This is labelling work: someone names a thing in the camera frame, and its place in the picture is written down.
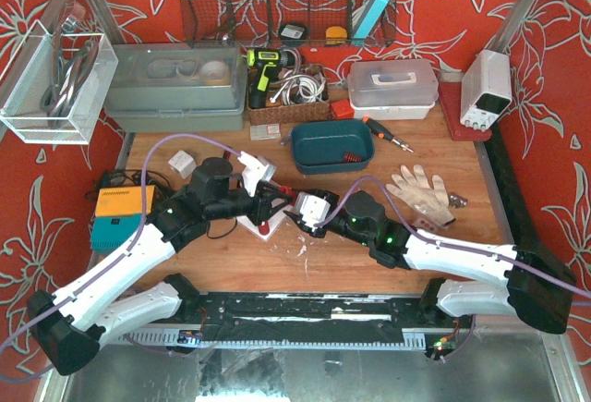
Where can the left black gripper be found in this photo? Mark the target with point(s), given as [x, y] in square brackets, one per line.
[261, 201]

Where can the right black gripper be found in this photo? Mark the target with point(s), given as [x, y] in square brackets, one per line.
[320, 225]

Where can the red large spring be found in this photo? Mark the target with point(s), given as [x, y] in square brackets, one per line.
[264, 229]

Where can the white timer switch box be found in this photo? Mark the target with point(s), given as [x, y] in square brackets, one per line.
[424, 223]

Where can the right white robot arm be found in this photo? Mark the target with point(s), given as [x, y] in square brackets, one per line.
[527, 281]

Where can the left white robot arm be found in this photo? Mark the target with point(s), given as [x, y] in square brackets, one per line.
[73, 323]

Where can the red spring front tray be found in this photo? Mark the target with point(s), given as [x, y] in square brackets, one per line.
[352, 158]

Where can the small clear parts box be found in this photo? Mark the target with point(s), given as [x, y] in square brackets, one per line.
[265, 132]

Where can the dark green plastic tray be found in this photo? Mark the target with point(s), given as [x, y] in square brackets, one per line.
[318, 148]

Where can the woven brown basket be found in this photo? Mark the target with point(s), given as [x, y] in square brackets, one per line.
[291, 113]

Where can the small white cube block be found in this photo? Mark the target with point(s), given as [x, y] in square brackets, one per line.
[182, 164]

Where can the small orange red box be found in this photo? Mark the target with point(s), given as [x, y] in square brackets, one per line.
[341, 110]

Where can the white work glove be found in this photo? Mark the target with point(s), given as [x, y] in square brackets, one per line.
[427, 197]

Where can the white clear lidded case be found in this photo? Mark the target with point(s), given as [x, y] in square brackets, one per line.
[392, 89]

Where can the orange teal device box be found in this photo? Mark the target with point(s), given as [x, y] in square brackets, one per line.
[116, 218]

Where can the small metal hardware pieces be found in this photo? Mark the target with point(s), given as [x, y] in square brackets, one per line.
[457, 201]

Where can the grey plastic storage box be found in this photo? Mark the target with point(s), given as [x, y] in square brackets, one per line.
[171, 87]

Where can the black round tape measure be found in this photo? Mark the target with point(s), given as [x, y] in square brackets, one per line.
[293, 34]

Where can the yellow tape measure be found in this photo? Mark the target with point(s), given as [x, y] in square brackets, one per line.
[335, 36]

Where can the red flat case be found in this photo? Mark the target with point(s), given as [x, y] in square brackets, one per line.
[450, 102]

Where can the white power supply unit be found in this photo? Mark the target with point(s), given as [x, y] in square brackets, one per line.
[486, 90]

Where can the blue white book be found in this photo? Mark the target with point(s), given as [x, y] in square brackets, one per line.
[364, 19]

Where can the clear acrylic side bin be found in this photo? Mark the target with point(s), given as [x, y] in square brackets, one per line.
[57, 95]

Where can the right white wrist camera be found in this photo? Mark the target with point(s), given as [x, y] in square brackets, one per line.
[310, 209]

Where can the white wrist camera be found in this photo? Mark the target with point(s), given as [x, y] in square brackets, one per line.
[310, 209]
[256, 169]

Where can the white peg base plate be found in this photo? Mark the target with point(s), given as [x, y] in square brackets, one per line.
[274, 223]

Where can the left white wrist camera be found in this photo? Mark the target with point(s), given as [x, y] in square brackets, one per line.
[256, 169]

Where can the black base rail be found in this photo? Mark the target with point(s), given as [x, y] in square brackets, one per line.
[307, 318]

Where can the orange handled soldering iron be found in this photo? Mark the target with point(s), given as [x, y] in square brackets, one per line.
[380, 131]

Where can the green black cordless drill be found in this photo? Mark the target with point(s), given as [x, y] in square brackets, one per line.
[268, 63]

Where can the black cable duct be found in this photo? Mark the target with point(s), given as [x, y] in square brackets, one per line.
[520, 223]

